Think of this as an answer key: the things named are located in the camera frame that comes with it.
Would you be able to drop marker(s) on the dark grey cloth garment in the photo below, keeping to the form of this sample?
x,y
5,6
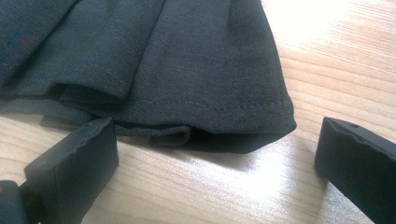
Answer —
x,y
174,62

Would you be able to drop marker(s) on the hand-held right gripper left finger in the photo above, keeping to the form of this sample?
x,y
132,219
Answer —
x,y
71,168

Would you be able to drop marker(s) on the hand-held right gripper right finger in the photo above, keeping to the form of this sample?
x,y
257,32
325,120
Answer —
x,y
361,165

